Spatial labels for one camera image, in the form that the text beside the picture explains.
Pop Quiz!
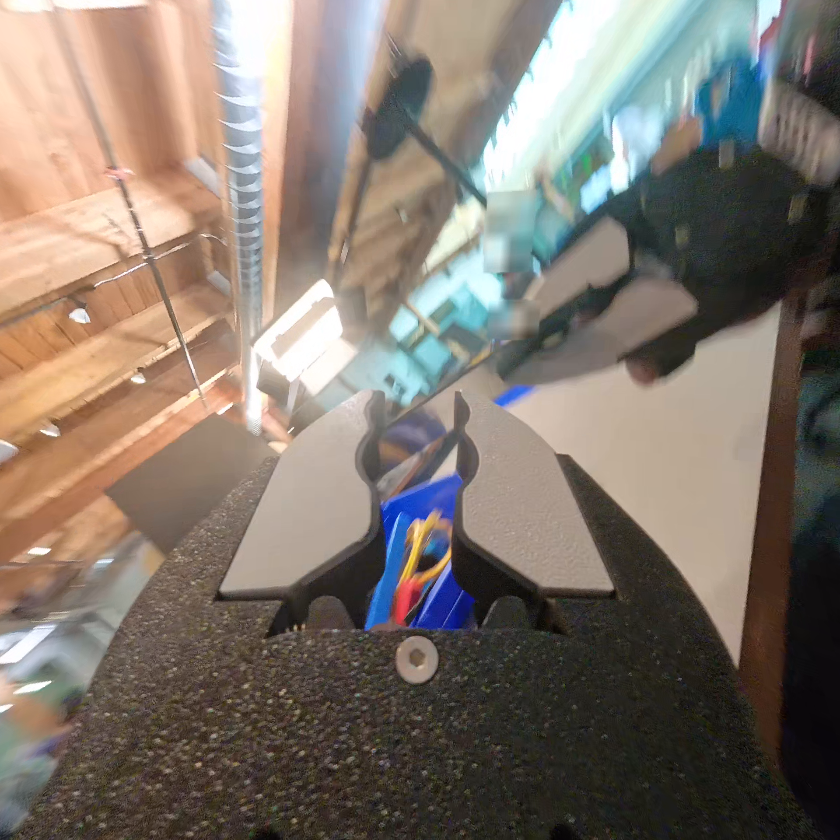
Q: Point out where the bright light panel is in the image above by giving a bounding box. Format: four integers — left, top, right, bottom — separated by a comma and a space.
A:
251, 279, 343, 389

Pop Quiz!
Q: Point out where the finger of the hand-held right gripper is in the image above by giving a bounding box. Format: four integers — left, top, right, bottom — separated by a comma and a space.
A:
533, 217, 636, 312
500, 274, 700, 388

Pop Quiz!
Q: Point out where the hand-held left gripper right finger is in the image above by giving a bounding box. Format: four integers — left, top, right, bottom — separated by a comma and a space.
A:
451, 391, 618, 618

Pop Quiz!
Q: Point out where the silver ventilation duct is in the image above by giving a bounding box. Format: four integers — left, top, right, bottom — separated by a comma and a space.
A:
211, 0, 269, 435

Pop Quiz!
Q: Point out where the person's dark clothing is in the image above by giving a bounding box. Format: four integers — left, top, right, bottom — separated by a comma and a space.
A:
781, 289, 840, 840

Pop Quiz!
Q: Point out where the yellow cable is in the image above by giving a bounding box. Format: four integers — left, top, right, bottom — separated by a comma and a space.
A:
402, 511, 455, 586

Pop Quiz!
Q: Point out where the thin dark rod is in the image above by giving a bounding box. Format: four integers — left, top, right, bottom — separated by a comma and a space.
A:
384, 327, 547, 429

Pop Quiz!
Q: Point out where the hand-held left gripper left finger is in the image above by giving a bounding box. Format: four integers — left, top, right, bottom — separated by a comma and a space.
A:
218, 390, 388, 621

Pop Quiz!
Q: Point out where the black ceiling pipe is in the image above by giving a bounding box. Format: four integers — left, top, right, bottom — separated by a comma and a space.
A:
58, 0, 212, 411

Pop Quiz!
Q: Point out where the large blue storage bin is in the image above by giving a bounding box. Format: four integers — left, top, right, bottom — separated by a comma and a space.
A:
363, 386, 534, 632

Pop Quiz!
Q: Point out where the red plastic piece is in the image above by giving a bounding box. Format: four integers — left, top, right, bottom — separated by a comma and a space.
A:
392, 577, 422, 626

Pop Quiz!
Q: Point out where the black pole stand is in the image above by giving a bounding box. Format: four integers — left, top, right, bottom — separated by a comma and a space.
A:
363, 54, 492, 206

